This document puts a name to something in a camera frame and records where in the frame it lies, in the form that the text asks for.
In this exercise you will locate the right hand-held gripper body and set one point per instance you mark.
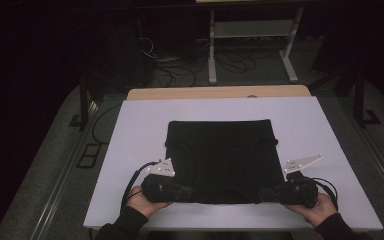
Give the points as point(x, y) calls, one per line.
point(296, 193)

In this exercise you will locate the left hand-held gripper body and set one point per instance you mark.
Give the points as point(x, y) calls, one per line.
point(160, 190)

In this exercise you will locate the black tank top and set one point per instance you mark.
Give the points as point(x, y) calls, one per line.
point(223, 156)

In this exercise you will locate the person's left hand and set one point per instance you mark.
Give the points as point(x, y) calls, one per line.
point(141, 203)

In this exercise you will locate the person's right hand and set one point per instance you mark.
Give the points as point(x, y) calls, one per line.
point(316, 211)

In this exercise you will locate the white table cover sheet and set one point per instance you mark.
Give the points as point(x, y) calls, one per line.
point(130, 133)

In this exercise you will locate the small round table grommet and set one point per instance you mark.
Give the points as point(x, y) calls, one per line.
point(252, 96)

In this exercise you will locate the black metal stand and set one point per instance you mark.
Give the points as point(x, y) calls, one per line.
point(84, 106)
point(359, 100)

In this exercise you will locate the white metal desk frame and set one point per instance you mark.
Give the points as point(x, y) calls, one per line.
point(212, 50)

